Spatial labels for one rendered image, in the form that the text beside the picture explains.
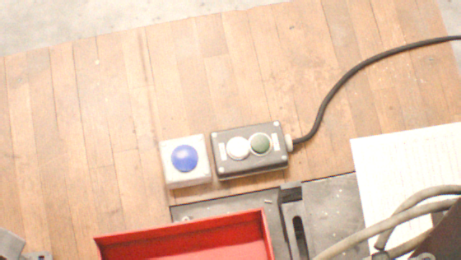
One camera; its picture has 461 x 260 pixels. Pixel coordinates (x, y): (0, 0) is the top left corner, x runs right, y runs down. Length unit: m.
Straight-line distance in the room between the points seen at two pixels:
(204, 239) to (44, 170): 0.27
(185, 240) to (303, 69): 0.32
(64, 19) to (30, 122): 1.10
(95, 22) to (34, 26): 0.18
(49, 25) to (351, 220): 1.36
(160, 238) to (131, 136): 0.17
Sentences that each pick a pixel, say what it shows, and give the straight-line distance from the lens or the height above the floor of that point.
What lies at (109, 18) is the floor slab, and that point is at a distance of 2.58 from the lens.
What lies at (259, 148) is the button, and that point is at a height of 0.94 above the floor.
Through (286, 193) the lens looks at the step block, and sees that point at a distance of 1.37.
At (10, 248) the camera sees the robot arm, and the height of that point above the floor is 1.35.
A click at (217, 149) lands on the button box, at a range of 1.44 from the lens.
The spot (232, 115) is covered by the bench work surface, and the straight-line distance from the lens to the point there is 1.49.
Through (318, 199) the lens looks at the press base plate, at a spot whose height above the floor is 0.90.
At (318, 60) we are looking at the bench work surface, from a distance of 1.53.
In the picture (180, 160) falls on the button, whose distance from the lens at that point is 1.43.
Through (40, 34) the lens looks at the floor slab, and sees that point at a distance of 2.59.
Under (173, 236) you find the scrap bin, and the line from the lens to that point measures 1.43.
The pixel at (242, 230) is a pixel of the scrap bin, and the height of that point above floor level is 0.90.
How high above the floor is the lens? 2.29
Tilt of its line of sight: 70 degrees down
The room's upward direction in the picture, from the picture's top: 2 degrees clockwise
